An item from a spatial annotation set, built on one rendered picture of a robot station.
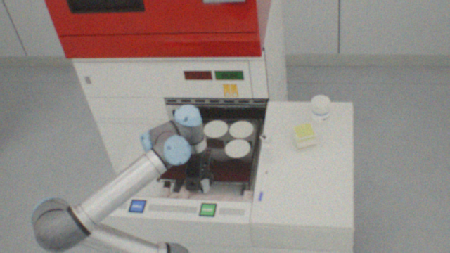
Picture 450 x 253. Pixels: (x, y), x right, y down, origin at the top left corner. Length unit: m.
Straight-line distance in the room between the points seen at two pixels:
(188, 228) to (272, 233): 0.30
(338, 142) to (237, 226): 0.52
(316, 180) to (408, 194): 1.31
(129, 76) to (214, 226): 0.79
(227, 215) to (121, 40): 0.80
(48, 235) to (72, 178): 2.10
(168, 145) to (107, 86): 1.01
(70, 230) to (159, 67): 1.01
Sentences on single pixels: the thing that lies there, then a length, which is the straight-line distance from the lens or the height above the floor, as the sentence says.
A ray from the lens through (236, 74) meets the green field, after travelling 2.29.
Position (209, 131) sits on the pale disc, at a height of 0.90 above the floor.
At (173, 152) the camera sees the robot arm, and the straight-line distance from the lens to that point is 1.53.
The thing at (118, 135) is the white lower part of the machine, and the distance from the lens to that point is 2.69.
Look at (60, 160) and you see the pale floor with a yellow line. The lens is 3.80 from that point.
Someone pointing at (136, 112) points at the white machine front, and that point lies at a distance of 2.55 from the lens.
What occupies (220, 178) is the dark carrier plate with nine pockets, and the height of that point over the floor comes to 0.90.
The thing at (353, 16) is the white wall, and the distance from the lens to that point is 3.87.
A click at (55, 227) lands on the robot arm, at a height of 1.38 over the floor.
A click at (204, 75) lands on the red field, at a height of 1.10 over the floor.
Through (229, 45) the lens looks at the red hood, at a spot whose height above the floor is 1.28.
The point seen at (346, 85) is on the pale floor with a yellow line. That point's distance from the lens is 3.93.
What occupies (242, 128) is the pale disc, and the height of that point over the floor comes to 0.90.
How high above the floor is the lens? 2.51
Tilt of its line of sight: 43 degrees down
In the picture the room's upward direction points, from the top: 10 degrees counter-clockwise
